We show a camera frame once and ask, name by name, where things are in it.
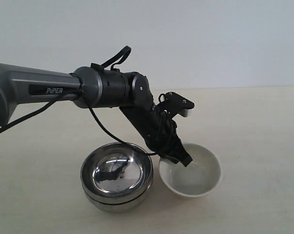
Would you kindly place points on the ribbed stainless steel bowl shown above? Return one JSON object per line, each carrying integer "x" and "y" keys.
{"x": 115, "y": 171}

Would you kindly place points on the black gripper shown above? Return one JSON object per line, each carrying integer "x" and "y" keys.
{"x": 159, "y": 133}

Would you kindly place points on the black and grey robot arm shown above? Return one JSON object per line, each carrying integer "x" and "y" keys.
{"x": 95, "y": 87}

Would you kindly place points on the white ceramic bowl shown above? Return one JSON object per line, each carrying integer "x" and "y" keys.
{"x": 197, "y": 179}

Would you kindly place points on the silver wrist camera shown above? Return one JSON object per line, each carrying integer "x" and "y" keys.
{"x": 175, "y": 104}

